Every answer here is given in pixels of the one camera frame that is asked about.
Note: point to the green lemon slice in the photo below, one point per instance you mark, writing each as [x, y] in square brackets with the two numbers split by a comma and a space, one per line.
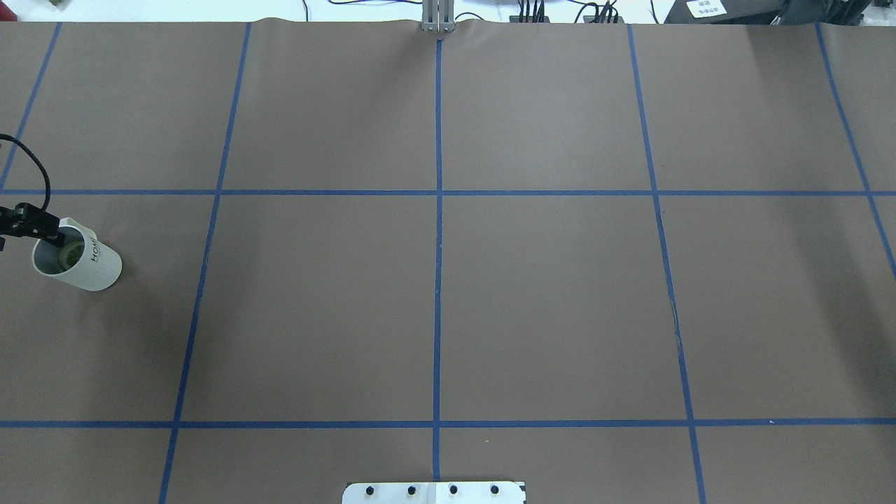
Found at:
[70, 254]

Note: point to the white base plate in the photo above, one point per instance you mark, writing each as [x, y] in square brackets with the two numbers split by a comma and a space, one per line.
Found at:
[436, 492]

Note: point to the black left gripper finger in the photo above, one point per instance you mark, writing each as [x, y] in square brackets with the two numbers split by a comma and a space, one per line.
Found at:
[50, 235]
[32, 217]

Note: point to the white ribbed mug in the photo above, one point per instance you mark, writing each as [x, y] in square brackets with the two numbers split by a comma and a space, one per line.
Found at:
[98, 269]

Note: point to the black box with label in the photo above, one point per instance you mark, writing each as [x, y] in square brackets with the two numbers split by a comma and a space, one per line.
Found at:
[783, 13]

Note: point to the aluminium frame post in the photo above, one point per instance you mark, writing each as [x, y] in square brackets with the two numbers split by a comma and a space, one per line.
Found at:
[437, 16]

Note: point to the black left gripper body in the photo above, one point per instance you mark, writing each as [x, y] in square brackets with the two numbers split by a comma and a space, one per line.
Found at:
[28, 219]

